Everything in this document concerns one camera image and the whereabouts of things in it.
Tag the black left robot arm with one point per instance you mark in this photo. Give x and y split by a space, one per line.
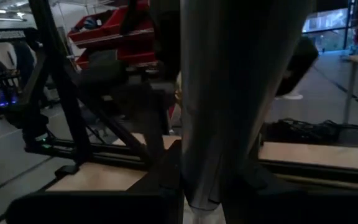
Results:
104 71

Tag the person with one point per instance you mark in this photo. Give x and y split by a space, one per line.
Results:
300 62

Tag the red storage bin rack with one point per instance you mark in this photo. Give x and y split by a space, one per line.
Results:
117 31

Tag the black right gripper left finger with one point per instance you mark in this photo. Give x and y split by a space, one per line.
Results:
166 174

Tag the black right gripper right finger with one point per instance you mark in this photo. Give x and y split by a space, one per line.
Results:
253 183

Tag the black equipment blue lights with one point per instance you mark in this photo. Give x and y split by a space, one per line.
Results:
6 84

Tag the black table frame strut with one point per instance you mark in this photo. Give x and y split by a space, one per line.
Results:
67 102

